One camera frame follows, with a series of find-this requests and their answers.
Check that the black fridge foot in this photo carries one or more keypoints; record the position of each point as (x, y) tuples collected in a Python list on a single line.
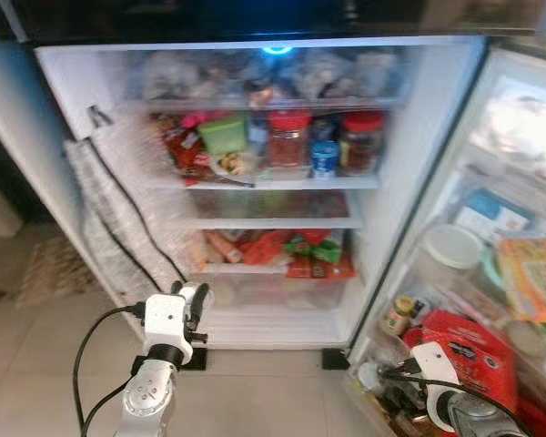
[(197, 360), (336, 359)]

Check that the blue fridge light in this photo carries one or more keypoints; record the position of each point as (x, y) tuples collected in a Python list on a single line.
[(276, 50)]

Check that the blue white can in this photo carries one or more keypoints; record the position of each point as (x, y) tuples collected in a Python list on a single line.
[(324, 162)]

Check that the red orange food packet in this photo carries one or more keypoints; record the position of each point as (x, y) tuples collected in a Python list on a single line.
[(266, 248)]

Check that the glass fridge shelf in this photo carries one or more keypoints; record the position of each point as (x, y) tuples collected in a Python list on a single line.
[(346, 183), (255, 224)]

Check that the fridge door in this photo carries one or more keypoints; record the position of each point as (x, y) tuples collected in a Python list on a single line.
[(528, 127)]

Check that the blue white carton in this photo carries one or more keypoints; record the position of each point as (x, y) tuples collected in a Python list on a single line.
[(491, 218)]

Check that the sausage pack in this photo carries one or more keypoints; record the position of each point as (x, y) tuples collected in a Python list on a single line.
[(223, 248)]

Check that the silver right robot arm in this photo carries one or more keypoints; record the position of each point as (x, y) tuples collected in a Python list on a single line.
[(478, 423)]

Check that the black fridge white interior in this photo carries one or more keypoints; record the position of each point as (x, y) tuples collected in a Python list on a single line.
[(419, 137)]

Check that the patterned rug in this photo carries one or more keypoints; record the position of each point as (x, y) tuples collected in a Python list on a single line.
[(50, 269)]

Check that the green food packet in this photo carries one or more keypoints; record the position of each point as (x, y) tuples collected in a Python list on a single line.
[(314, 248)]

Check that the green plastic container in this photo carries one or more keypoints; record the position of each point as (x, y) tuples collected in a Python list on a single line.
[(223, 137)]

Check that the clear chiller drawer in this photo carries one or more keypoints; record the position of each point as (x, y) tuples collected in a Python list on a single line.
[(346, 73)]

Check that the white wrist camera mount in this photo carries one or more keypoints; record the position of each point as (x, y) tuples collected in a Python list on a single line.
[(434, 364), (166, 319)]

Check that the large red bag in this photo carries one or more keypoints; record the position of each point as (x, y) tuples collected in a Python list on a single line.
[(478, 350)]

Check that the red snack packet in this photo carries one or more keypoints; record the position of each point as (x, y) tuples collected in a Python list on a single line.
[(184, 150)]

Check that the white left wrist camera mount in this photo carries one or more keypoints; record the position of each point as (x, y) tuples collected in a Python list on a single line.
[(166, 319)]

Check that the red lid glass jar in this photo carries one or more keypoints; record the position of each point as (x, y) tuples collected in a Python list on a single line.
[(288, 146), (362, 150)]

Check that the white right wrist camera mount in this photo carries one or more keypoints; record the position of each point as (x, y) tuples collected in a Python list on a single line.
[(434, 364)]

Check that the small yellow lid jar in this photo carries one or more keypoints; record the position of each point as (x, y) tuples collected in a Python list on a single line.
[(399, 317)]

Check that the clear crisper drawer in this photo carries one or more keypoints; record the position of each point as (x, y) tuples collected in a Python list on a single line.
[(273, 293)]

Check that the orange food box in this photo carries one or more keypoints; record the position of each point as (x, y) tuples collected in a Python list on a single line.
[(332, 269)]

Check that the orange packet with barcode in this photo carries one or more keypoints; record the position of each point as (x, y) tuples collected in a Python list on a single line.
[(528, 278)]

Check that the white lid round container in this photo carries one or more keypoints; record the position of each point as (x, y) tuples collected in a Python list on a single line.
[(453, 244)]

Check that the plate of food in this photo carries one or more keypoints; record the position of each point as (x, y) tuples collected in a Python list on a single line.
[(232, 165)]

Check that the grey quilted cloth black trim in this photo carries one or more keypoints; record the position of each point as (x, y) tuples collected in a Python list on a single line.
[(118, 228)]

